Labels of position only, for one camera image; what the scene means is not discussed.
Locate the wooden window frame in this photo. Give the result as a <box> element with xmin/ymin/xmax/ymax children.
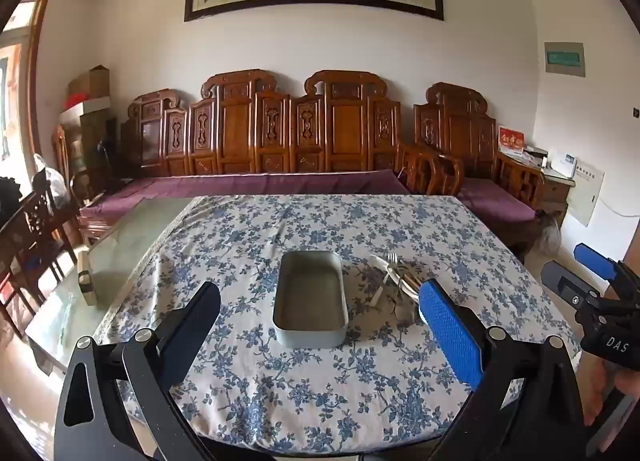
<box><xmin>0</xmin><ymin>0</ymin><xmax>54</xmax><ymax>162</ymax></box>

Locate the white plastic bag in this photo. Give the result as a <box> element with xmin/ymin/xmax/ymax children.
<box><xmin>32</xmin><ymin>154</ymin><xmax>71</xmax><ymax>212</ymax></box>

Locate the clear plastic bag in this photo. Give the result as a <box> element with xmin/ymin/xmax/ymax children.
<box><xmin>537</xmin><ymin>214</ymin><xmax>563</xmax><ymax>254</ymax></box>

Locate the grey wall box green label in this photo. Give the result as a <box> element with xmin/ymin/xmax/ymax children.
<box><xmin>544</xmin><ymin>42</ymin><xmax>586</xmax><ymax>77</ymax></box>

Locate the wooden side table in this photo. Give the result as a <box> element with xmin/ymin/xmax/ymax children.
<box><xmin>520</xmin><ymin>148</ymin><xmax>577</xmax><ymax>227</ymax></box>

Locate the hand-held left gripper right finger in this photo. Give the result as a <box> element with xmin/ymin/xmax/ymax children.
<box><xmin>418</xmin><ymin>279</ymin><xmax>586</xmax><ymax>461</ymax></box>

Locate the carved wooden armchair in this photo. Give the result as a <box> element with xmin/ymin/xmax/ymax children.
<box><xmin>397</xmin><ymin>82</ymin><xmax>547</xmax><ymax>252</ymax></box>

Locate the black cloth bundle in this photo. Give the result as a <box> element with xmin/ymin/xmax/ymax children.
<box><xmin>0</xmin><ymin>176</ymin><xmax>25</xmax><ymax>232</ymax></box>

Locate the carved wooden sofa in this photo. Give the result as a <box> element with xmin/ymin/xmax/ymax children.
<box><xmin>120</xmin><ymin>68</ymin><xmax>416</xmax><ymax>197</ymax></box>

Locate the white curved-handle ladle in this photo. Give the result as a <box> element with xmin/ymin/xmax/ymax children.
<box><xmin>369</xmin><ymin>254</ymin><xmax>422</xmax><ymax>300</ymax></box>

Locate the person's right hand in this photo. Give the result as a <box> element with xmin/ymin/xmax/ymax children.
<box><xmin>582</xmin><ymin>356</ymin><xmax>626</xmax><ymax>427</ymax></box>

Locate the red box on side table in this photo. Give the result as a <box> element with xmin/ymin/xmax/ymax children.
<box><xmin>498</xmin><ymin>126</ymin><xmax>525</xmax><ymax>155</ymax></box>

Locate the brown cardboard box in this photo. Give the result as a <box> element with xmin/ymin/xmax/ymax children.
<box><xmin>68</xmin><ymin>65</ymin><xmax>110</xmax><ymax>99</ymax></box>

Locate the rectangular metal tray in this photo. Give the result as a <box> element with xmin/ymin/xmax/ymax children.
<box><xmin>271</xmin><ymin>250</ymin><xmax>349</xmax><ymax>349</ymax></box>

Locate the cream-handled fork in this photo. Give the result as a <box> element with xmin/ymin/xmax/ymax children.
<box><xmin>372</xmin><ymin>252</ymin><xmax>399</xmax><ymax>304</ymax></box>

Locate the carved wooden chair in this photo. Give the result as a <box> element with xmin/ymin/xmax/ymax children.
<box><xmin>0</xmin><ymin>188</ymin><xmax>81</xmax><ymax>337</ymax></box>

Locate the white box with red flowers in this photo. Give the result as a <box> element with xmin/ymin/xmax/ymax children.
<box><xmin>60</xmin><ymin>94</ymin><xmax>111</xmax><ymax>117</ymax></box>

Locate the purple armchair cushion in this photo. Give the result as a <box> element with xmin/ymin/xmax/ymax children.
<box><xmin>456</xmin><ymin>177</ymin><xmax>537</xmax><ymax>222</ymax></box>

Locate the brown wooden chopstick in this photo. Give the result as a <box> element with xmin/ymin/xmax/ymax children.
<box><xmin>400</xmin><ymin>271</ymin><xmax>423</xmax><ymax>299</ymax></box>
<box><xmin>399</xmin><ymin>272</ymin><xmax>421</xmax><ymax>301</ymax></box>

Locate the blue floral tablecloth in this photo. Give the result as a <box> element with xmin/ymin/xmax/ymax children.
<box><xmin>92</xmin><ymin>195</ymin><xmax>581</xmax><ymax>443</ymax></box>

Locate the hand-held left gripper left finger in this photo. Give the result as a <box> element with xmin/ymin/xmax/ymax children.
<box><xmin>54</xmin><ymin>282</ymin><xmax>222</xmax><ymax>461</ymax></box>

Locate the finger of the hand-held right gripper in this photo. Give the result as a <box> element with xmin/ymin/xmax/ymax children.
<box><xmin>574</xmin><ymin>243</ymin><xmax>640</xmax><ymax>299</ymax></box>
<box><xmin>541</xmin><ymin>261</ymin><xmax>608</xmax><ymax>314</ymax></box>

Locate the white wall panel box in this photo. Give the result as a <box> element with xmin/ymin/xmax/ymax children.
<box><xmin>565</xmin><ymin>170</ymin><xmax>605</xmax><ymax>228</ymax></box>

